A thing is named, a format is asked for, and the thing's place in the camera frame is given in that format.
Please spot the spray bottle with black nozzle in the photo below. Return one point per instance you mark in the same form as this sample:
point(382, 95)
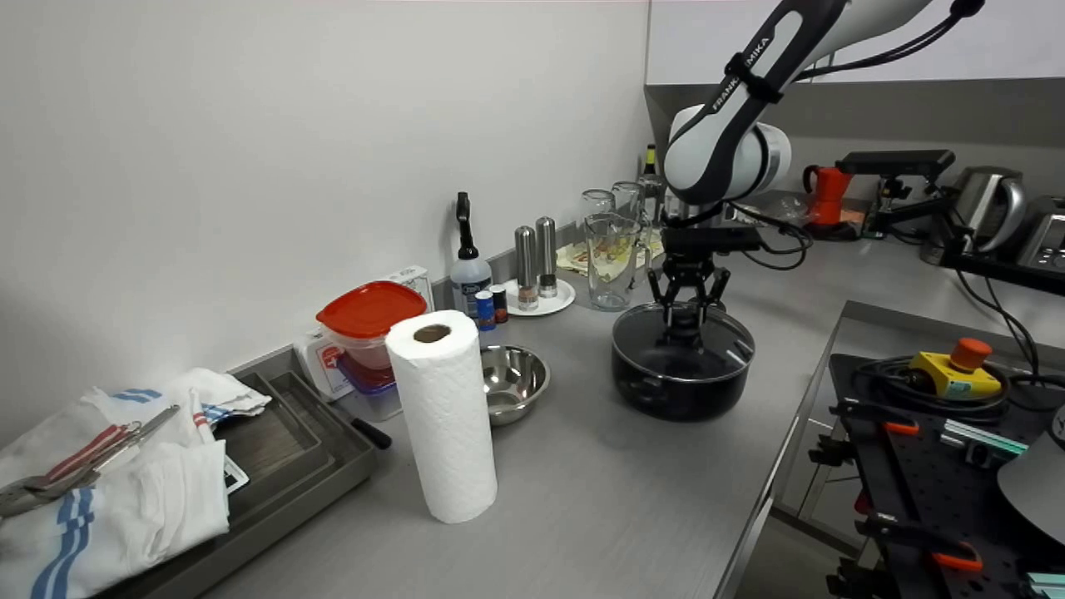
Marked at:
point(470, 279)

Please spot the steel electric kettle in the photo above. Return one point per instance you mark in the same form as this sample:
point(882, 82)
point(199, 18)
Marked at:
point(982, 208)

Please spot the drinking glass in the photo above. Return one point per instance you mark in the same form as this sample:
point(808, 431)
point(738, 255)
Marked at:
point(597, 201)
point(628, 198)

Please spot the dark glass bottle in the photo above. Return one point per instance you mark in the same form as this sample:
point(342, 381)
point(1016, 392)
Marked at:
point(650, 160)

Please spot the yellow patterned cloth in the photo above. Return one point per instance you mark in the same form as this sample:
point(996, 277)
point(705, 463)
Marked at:
point(574, 258)

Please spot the white first aid box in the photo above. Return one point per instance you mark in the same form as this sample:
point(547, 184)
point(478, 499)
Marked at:
point(324, 366)

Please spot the camera on mount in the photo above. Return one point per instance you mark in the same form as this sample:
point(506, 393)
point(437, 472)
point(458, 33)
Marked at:
point(894, 162)

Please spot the red moka pot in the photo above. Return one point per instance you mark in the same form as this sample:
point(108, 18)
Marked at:
point(826, 195)

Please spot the steel grinder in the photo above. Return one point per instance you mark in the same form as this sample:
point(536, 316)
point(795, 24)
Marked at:
point(546, 249)
point(526, 258)

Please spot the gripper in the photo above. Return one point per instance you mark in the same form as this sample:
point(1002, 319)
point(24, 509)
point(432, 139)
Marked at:
point(691, 268)

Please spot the teal box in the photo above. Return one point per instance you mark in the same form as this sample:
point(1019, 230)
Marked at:
point(986, 441)

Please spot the glass pitcher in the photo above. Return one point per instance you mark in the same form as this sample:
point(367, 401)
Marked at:
point(611, 266)

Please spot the glass pot lid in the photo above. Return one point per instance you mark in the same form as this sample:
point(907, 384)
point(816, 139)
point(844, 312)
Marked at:
point(641, 337)

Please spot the small blue bottle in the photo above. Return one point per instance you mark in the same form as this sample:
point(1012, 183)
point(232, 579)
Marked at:
point(485, 312)

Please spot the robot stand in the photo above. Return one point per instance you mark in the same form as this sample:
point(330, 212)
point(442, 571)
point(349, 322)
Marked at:
point(923, 499)

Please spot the paper towel roll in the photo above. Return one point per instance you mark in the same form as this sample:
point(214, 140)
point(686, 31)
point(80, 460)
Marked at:
point(445, 416)

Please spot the metal tongs with red grips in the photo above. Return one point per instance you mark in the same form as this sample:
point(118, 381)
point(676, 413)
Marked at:
point(83, 466)

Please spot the plastic container with red lid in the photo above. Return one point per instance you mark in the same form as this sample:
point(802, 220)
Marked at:
point(370, 316)

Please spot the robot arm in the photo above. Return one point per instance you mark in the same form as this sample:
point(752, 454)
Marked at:
point(724, 141)

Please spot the white striped dish towel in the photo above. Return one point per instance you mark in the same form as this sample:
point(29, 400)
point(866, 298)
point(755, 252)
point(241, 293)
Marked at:
point(133, 516)

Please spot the yellow emergency stop button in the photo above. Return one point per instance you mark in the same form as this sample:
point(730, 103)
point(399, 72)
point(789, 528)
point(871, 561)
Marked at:
point(957, 374)

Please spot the grey tray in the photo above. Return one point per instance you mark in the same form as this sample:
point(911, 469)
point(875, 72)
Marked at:
point(283, 457)

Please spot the black pot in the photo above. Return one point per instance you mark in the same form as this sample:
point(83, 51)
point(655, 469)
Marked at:
point(678, 395)

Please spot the steel bowl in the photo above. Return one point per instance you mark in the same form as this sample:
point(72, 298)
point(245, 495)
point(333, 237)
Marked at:
point(516, 383)

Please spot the white plate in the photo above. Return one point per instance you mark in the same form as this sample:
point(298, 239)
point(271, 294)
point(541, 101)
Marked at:
point(562, 299)

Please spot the small dark bottle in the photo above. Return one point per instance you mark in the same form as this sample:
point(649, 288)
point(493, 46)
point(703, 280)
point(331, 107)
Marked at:
point(499, 304)

